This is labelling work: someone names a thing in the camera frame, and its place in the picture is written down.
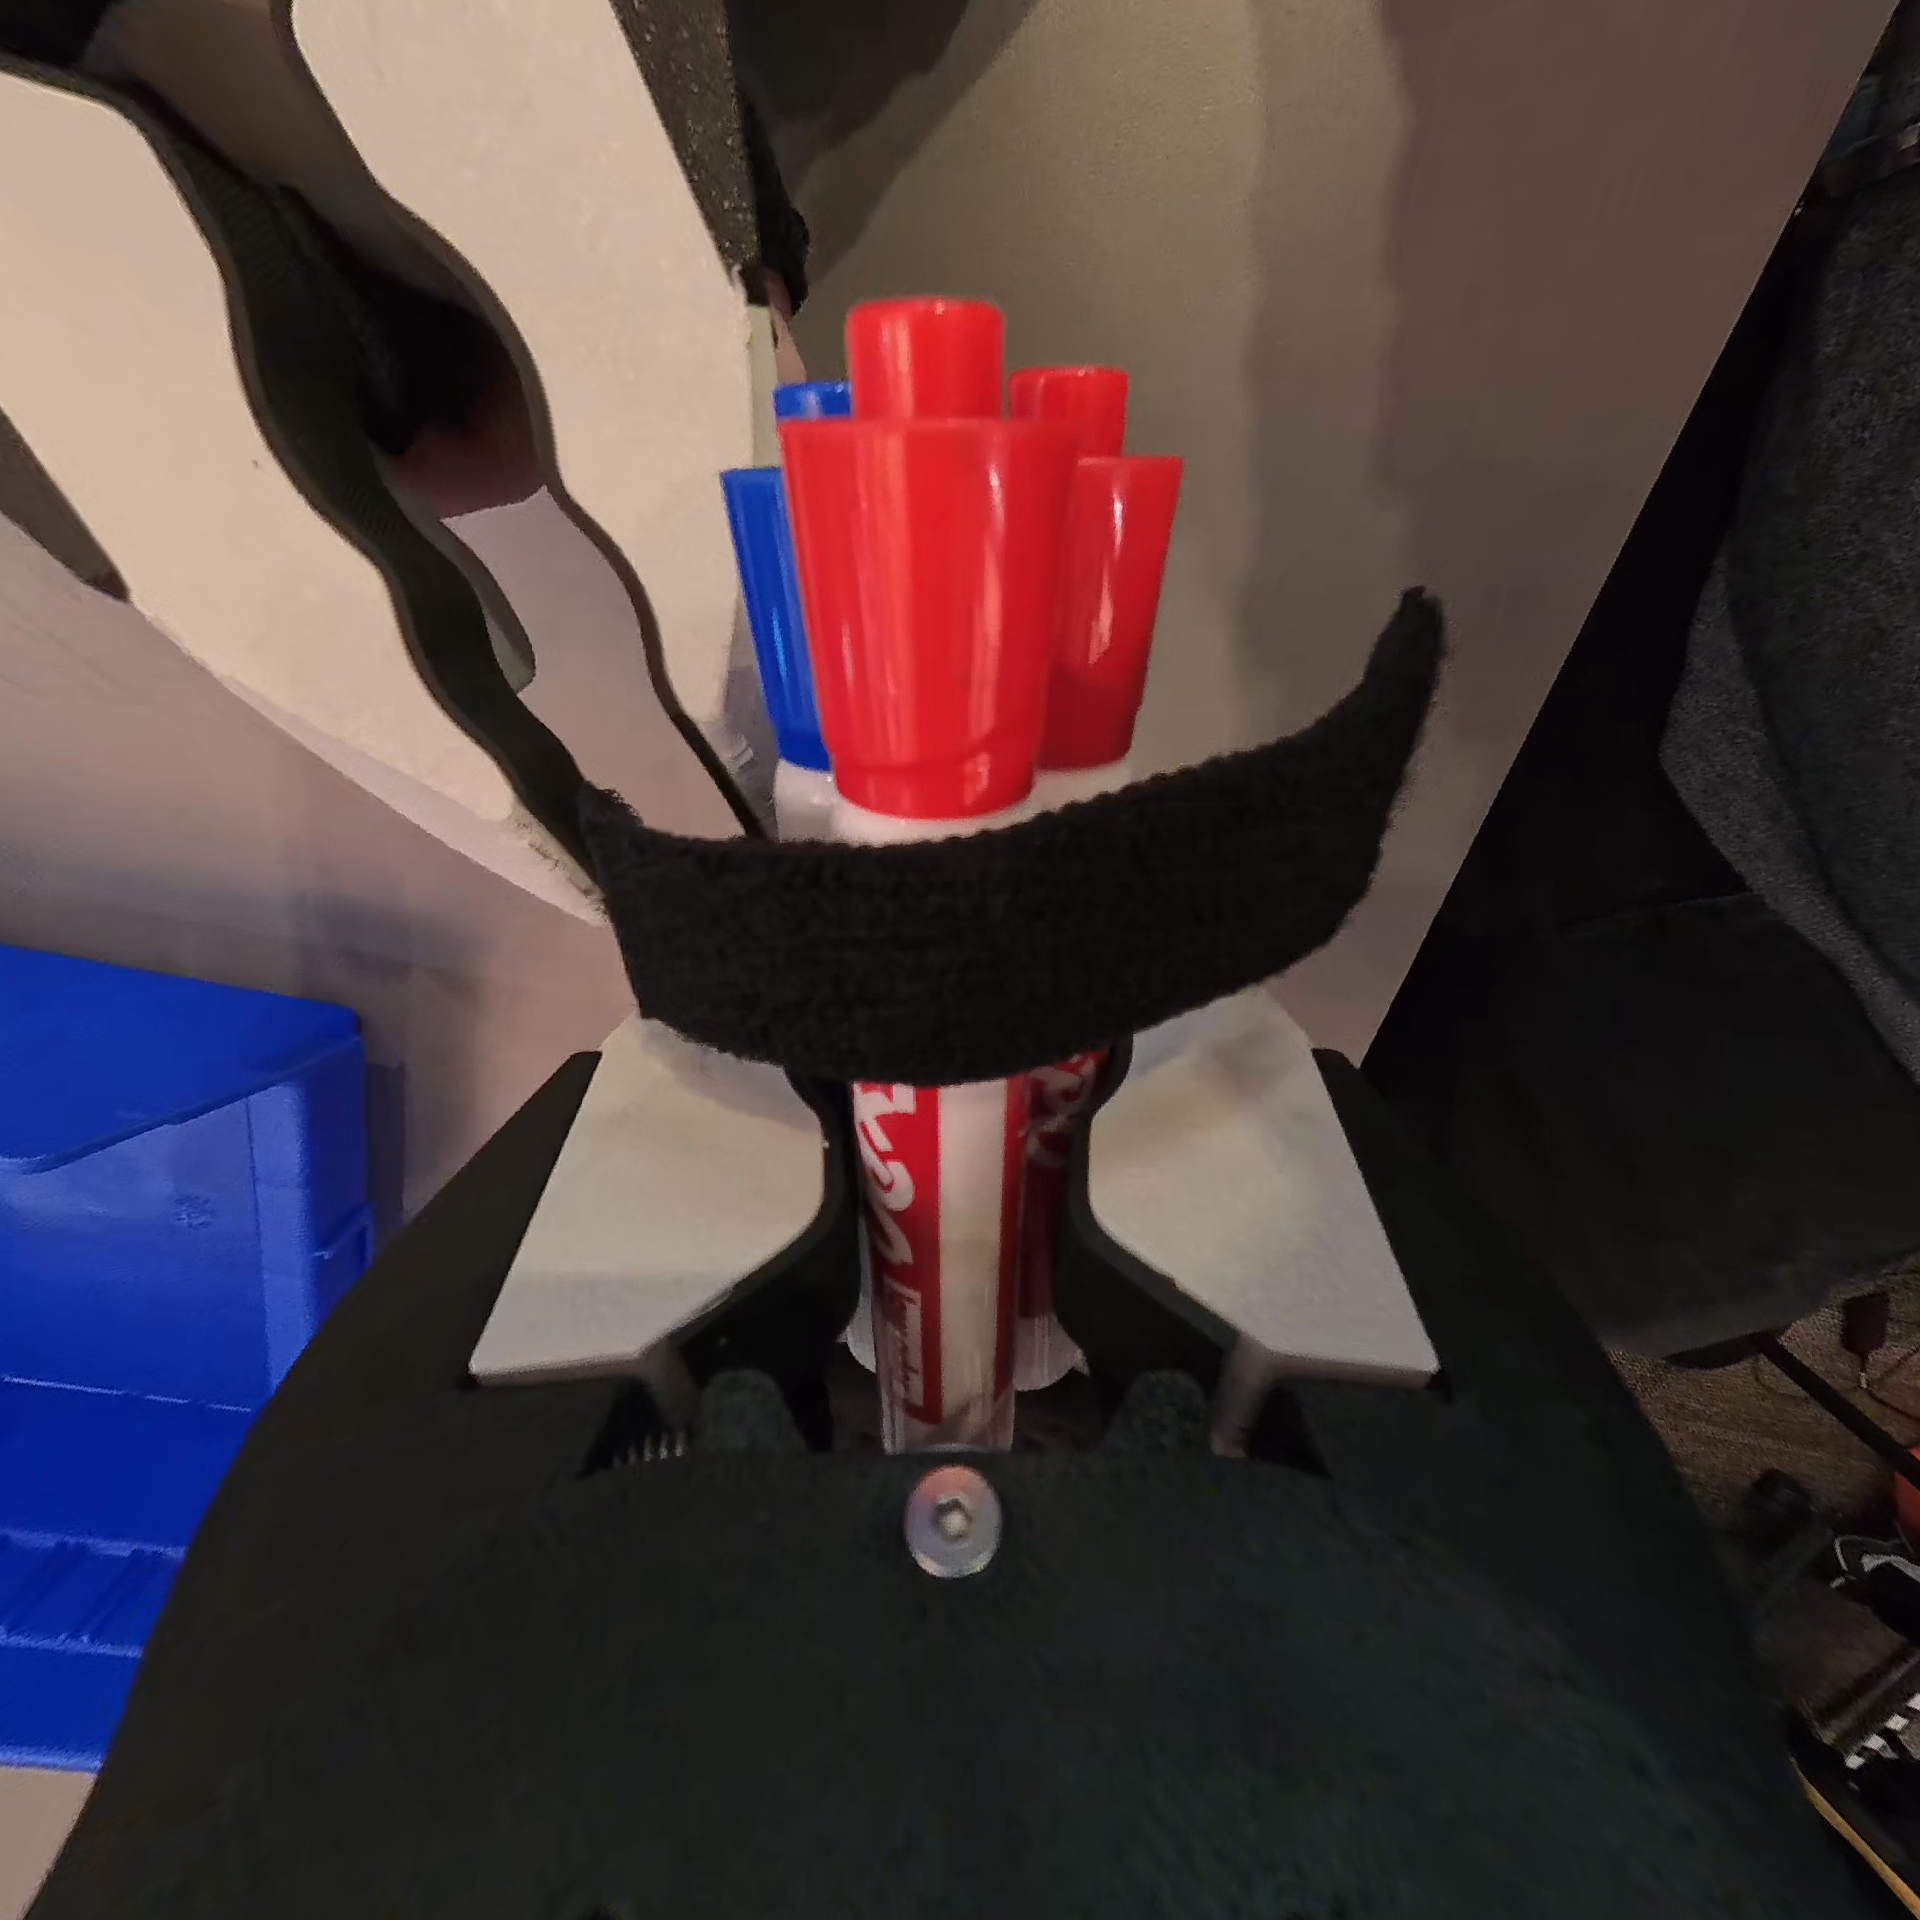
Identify person's grey sweater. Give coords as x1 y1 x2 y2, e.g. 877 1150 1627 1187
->
1657 151 1920 1081

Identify black velcro strap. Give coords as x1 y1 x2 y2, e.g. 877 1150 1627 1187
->
577 588 1450 1086

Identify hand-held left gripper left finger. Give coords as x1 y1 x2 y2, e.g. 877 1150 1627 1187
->
468 1014 857 1449

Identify blue plastic bin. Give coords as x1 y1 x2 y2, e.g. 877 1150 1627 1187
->
0 943 379 1776

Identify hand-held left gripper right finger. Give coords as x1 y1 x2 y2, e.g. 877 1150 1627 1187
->
1073 983 1445 1457

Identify black office chair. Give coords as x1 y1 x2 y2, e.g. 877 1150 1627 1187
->
1362 884 1920 1360

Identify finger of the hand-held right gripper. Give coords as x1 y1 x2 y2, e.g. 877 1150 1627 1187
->
0 59 617 923
285 0 774 842

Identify red cap whiteboard marker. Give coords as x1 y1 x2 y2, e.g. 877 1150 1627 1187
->
844 297 1009 432
777 416 1086 1466
1005 364 1132 463
1018 455 1186 1391

